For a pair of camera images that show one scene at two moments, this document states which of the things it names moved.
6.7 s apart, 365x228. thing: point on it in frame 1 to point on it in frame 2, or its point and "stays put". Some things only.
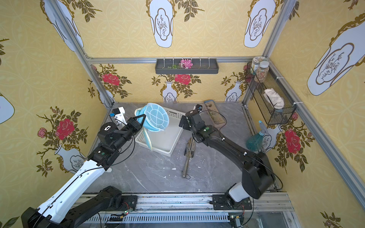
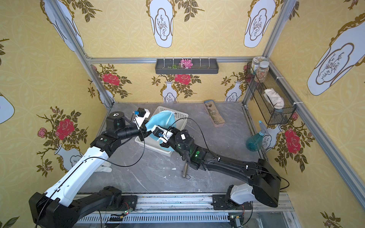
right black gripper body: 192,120 to 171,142
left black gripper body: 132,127 to 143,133
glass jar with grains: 262,71 stays put
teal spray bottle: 255,143 stays put
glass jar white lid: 255,63 stays put
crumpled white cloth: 277,101 stays put
